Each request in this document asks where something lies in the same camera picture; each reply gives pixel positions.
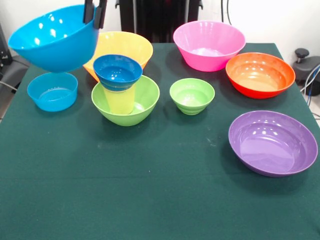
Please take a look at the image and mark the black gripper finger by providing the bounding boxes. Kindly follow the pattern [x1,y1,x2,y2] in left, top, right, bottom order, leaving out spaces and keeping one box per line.
[83,0,97,25]
[93,0,108,29]

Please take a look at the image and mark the large light blue bowl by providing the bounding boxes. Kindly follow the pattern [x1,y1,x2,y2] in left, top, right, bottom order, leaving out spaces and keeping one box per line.
[7,4,101,73]

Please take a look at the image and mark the small dark blue bowl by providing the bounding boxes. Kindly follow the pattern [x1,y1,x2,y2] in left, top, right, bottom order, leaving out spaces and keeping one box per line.
[92,54,144,92]

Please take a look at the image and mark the yellow cup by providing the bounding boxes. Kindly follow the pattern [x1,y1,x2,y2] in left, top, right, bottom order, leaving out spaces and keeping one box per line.
[103,83,137,115]

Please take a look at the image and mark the small green bowl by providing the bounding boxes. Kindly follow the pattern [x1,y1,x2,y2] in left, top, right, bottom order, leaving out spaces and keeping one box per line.
[169,77,216,116]

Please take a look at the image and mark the purple bowl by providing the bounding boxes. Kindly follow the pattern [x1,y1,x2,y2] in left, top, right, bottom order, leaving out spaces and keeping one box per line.
[228,110,319,178]

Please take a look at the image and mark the orange bowl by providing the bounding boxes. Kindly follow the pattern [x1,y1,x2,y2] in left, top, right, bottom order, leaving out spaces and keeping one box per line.
[82,31,154,83]

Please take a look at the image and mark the low ribbed blue bowl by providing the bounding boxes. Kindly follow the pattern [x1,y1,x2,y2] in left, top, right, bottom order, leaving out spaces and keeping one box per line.
[26,72,79,113]

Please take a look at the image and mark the black equipment rack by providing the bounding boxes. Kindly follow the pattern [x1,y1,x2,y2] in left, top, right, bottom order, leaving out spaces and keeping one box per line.
[0,23,13,67]

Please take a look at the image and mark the large green bowl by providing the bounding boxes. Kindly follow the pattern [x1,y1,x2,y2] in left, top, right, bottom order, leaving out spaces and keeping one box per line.
[91,74,161,127]

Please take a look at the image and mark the pink bowl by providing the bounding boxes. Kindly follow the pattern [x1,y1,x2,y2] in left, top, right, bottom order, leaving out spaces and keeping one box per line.
[172,20,247,73]

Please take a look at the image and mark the red bowl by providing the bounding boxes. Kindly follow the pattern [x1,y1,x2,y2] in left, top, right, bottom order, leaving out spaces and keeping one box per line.
[225,52,297,100]

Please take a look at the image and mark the dark green tablecloth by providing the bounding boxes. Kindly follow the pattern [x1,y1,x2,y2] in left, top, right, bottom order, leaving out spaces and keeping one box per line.
[0,41,320,240]

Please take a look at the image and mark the grey cable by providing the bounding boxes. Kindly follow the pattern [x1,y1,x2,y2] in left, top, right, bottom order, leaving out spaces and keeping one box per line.
[0,81,18,91]

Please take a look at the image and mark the black hanging cable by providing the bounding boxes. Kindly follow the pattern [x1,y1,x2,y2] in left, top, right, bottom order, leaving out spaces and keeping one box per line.
[221,0,232,22]

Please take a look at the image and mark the blue and white cables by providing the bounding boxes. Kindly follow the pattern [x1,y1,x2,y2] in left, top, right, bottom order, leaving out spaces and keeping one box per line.
[299,63,320,120]

